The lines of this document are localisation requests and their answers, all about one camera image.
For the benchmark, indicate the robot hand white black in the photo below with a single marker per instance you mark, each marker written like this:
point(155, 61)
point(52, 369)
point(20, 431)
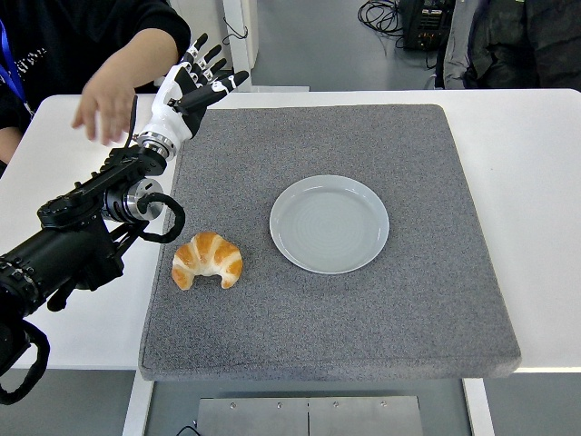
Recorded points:
point(165, 115)

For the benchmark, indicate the person's left hand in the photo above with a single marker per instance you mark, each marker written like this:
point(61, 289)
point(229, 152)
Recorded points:
point(106, 109)

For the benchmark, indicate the golden croissant bread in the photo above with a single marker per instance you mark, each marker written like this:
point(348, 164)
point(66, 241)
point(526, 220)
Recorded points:
point(206, 254)

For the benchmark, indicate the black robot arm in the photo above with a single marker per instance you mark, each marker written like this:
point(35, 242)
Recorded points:
point(68, 245)

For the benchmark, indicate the person's right forearm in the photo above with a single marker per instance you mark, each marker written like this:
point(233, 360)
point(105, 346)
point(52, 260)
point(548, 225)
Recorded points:
point(6, 143)

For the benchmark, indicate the person's left forearm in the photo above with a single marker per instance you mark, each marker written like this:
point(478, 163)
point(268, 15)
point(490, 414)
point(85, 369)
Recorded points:
point(136, 59)

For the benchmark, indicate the round grey plate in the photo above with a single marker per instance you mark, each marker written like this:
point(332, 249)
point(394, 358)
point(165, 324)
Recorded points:
point(329, 227)

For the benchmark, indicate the grey metal plate with screws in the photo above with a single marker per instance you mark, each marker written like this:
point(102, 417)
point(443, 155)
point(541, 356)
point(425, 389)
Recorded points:
point(308, 418)

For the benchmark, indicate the person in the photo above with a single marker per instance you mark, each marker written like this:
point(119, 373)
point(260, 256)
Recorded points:
point(513, 45)
point(68, 36)

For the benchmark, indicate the white cabinet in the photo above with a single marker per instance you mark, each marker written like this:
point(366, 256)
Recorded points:
point(206, 16)

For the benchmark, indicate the grey fabric mat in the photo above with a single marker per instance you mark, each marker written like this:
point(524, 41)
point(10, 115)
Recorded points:
point(318, 318)

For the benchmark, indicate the black equipment box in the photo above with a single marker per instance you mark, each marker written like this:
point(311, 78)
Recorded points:
point(422, 27)

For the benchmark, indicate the white table leg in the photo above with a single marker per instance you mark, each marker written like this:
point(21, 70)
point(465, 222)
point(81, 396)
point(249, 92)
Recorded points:
point(136, 409)
point(479, 409)

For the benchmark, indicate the white stand post with base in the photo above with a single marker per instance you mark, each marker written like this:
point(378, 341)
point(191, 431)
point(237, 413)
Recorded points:
point(239, 27)

